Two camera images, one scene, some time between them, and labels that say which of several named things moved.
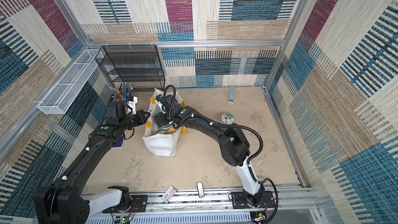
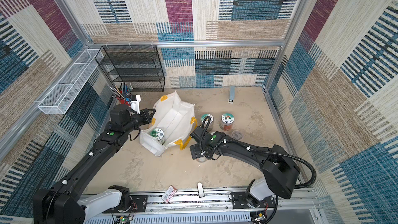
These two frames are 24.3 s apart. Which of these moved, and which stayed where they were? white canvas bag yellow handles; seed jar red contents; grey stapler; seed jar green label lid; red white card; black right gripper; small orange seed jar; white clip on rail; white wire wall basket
Moved: black right gripper; small orange seed jar; seed jar green label lid; white canvas bag yellow handles
Stayed: grey stapler; white wire wall basket; white clip on rail; seed jar red contents; red white card
